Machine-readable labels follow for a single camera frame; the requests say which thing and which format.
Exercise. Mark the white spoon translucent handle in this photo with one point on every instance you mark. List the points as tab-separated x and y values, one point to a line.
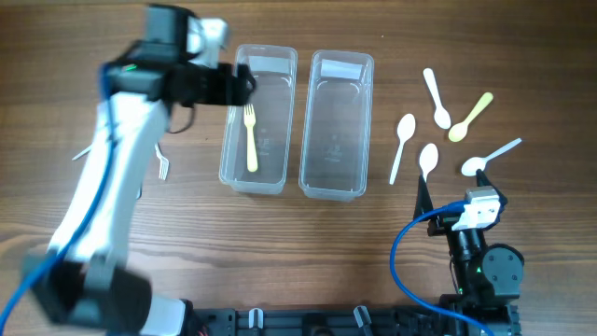
470	167

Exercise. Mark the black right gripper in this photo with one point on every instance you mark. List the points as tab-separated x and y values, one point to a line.
449	222

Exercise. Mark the clear plastic container right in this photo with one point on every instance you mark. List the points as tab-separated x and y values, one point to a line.
336	135

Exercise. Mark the yellow plastic fork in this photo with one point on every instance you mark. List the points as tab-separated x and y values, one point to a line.
249	119

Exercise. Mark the white plastic fork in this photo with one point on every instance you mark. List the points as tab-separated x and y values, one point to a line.
82	153
164	163

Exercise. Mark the clear plastic container left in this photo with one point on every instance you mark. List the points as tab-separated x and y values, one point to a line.
274	69

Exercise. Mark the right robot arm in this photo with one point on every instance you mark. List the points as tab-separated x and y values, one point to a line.
488	276

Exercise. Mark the white plastic spoon long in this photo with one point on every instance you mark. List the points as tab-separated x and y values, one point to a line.
405	130

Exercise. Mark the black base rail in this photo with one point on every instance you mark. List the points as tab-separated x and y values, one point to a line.
326	322

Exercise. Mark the yellow plastic spoon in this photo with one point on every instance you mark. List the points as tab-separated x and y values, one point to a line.
459	131

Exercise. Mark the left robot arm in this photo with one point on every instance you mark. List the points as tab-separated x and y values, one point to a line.
83	280

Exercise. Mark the clear plastic container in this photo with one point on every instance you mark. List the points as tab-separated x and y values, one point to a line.
274	69
336	135

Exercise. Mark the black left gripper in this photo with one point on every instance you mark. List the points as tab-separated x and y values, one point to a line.
231	85

